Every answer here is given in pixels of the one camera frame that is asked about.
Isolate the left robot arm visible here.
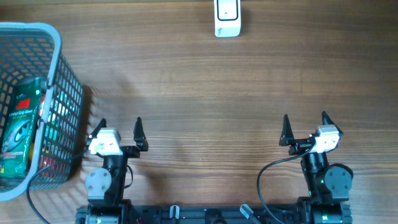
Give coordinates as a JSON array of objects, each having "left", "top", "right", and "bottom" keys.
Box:
[{"left": 75, "top": 118, "right": 149, "bottom": 224}]

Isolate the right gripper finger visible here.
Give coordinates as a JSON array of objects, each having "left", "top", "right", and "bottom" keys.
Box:
[
  {"left": 322, "top": 111, "right": 343, "bottom": 136},
  {"left": 279, "top": 114, "right": 294, "bottom": 146}
]

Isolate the black left camera cable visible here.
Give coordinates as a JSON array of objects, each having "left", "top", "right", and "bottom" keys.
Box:
[{"left": 25, "top": 151, "right": 90, "bottom": 224}]

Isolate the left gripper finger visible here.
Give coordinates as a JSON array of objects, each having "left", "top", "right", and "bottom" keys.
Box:
[
  {"left": 133, "top": 117, "right": 149, "bottom": 151},
  {"left": 88, "top": 118, "right": 106, "bottom": 139}
]

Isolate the grey plastic shopping basket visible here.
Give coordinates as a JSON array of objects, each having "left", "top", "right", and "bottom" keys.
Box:
[{"left": 1, "top": 22, "right": 84, "bottom": 202}]

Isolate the black right camera cable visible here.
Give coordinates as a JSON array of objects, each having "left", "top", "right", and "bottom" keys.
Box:
[{"left": 256, "top": 143, "right": 317, "bottom": 224}]

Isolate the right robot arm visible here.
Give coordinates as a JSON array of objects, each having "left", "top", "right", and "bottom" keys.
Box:
[{"left": 279, "top": 111, "right": 354, "bottom": 224}]

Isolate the green 3M gloves package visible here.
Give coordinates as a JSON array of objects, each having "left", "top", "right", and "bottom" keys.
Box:
[{"left": 1, "top": 78, "right": 42, "bottom": 179}]

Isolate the black camera cable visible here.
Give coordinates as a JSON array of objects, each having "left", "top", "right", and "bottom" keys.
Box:
[
  {"left": 25, "top": 151, "right": 90, "bottom": 224},
  {"left": 256, "top": 143, "right": 317, "bottom": 224}
]

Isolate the white barcode scanner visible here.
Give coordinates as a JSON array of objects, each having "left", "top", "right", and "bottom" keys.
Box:
[{"left": 213, "top": 0, "right": 241, "bottom": 38}]

